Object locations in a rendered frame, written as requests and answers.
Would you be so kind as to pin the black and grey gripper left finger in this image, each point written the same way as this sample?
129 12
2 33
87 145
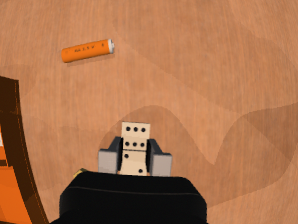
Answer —
109 159

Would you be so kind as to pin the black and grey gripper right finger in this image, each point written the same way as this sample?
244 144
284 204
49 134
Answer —
161 162

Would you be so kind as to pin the orange three-compartment bin rack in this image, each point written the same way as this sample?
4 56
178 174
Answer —
19 198

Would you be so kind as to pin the orange aa battery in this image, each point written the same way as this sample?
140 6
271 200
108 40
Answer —
88 50

